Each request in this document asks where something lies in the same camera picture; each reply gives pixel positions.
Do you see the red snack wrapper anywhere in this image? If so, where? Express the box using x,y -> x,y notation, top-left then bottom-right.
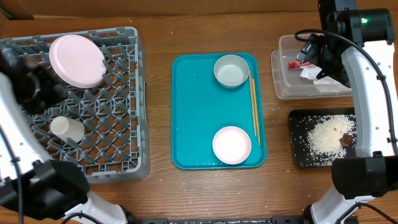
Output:
288,60 -> 313,70

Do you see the white napkin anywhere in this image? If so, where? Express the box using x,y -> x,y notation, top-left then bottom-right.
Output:
300,65 -> 345,93

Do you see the white cup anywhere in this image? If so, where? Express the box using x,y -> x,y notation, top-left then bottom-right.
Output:
50,116 -> 85,142

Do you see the white round plate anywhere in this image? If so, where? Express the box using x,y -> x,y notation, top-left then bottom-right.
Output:
49,34 -> 106,88

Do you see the grey small bowl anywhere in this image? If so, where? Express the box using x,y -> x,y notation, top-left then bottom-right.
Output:
213,54 -> 249,88

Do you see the grey dishwasher rack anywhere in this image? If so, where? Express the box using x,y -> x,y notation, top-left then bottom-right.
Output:
1,27 -> 150,183

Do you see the pink small bowl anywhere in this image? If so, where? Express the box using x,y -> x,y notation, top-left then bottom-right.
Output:
212,126 -> 252,165

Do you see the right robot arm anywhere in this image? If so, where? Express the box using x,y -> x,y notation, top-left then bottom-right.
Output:
297,0 -> 397,223

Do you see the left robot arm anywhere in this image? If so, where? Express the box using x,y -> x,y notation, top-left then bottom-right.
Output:
1,44 -> 137,223

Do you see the black waste tray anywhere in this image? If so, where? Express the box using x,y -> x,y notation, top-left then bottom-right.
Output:
289,108 -> 356,168

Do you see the clear plastic bin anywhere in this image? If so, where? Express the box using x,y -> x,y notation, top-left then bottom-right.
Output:
271,35 -> 351,100

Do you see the brown food scrap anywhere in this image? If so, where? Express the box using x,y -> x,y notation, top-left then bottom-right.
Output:
339,133 -> 354,147

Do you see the white rice pile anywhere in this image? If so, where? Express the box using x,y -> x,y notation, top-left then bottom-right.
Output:
307,114 -> 357,166

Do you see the teal plastic tray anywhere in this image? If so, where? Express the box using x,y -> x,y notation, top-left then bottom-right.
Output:
170,53 -> 267,170

